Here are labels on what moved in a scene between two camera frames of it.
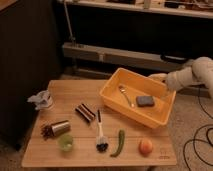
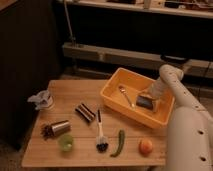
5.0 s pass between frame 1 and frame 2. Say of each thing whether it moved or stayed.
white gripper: moved
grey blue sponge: stayed
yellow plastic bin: stayed
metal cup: stayed
